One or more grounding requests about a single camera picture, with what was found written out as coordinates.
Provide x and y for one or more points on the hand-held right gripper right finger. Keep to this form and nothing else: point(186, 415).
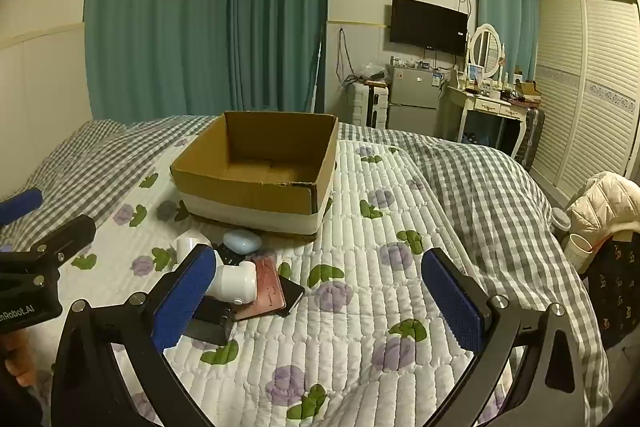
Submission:
point(452, 302)

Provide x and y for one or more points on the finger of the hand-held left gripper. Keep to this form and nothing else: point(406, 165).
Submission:
point(67, 237)
point(20, 204)

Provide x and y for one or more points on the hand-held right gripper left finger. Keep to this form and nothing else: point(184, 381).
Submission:
point(185, 302)

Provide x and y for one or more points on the black rectangular box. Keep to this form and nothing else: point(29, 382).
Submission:
point(212, 324)

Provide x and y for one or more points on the white cylindrical device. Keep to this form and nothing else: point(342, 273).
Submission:
point(232, 279)

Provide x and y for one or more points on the black remote control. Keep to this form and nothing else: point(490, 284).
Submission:
point(229, 257)

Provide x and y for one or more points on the pink notebook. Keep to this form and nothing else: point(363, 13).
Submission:
point(267, 292)

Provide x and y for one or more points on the light blue earbud case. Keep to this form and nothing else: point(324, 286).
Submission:
point(242, 241)

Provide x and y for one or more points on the black phone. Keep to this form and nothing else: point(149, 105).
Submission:
point(292, 293)

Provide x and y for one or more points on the cardboard box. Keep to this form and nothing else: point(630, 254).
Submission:
point(240, 197)

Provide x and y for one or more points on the person's left hand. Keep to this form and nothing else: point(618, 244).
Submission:
point(20, 357)

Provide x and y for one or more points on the white floral quilted mat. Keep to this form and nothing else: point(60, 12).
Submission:
point(360, 257)

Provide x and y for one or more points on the white paper cup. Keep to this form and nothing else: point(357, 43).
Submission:
point(577, 252)

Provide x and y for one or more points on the grey lidded cup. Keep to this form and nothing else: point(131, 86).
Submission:
point(560, 219)

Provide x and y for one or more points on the dark patterned cloth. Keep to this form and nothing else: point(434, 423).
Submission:
point(620, 292)

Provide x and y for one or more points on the silver suitcase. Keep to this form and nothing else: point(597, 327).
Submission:
point(530, 137)

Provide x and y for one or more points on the white puffy jacket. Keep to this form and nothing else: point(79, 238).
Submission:
point(605, 202)

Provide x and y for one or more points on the white dressing table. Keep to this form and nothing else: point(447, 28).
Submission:
point(482, 107)

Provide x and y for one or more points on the silver mini fridge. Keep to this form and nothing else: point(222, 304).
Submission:
point(412, 99)

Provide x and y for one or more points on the white suitcase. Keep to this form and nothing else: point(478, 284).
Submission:
point(369, 107)

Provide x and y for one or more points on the teal curtain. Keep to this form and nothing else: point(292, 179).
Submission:
point(150, 22)
point(505, 12)
point(280, 17)

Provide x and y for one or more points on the small brown box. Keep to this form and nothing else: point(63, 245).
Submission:
point(529, 89)

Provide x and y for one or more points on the white louvered wardrobe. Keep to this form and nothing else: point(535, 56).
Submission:
point(590, 92)

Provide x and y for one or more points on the white oval vanity mirror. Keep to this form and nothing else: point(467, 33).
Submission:
point(486, 46)

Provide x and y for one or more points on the white mop pole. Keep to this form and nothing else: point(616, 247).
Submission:
point(317, 72)

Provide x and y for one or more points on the small photo frame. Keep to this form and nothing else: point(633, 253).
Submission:
point(475, 72)

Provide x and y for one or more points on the black wall television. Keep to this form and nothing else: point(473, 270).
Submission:
point(427, 26)

